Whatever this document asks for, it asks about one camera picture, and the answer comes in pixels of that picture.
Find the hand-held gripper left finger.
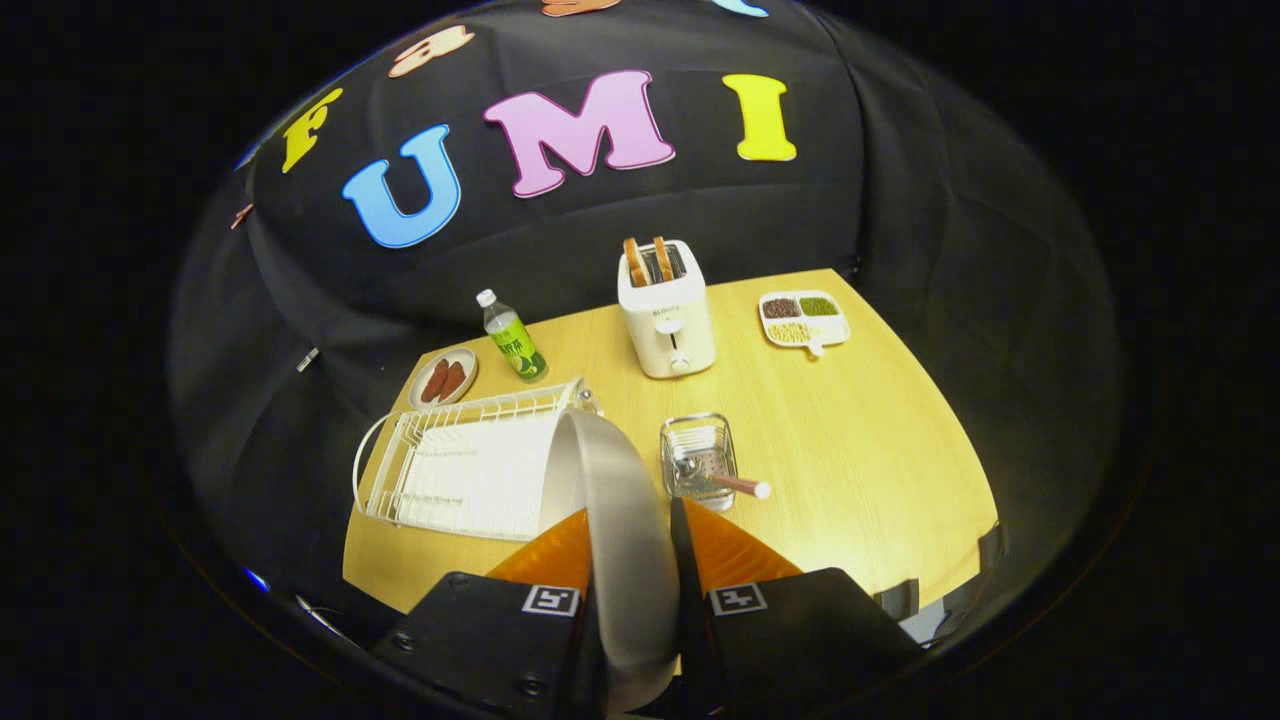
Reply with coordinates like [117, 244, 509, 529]
[368, 507, 609, 720]

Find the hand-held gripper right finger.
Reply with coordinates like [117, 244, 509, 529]
[668, 496, 923, 719]

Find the grey round plate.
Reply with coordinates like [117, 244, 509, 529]
[553, 407, 683, 713]

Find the checked handle metal spoon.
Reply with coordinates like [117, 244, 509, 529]
[672, 455, 773, 501]

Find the metal wire basket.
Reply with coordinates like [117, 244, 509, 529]
[659, 413, 739, 513]

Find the white wire dish rack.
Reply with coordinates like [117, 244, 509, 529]
[352, 377, 601, 543]

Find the small plate with sausages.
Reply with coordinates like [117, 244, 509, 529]
[408, 346, 479, 411]

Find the white toaster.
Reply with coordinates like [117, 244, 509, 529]
[617, 238, 718, 380]

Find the white divided tray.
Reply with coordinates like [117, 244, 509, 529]
[758, 290, 852, 359]

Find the green label drink bottle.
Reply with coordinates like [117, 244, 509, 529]
[476, 288, 549, 384]

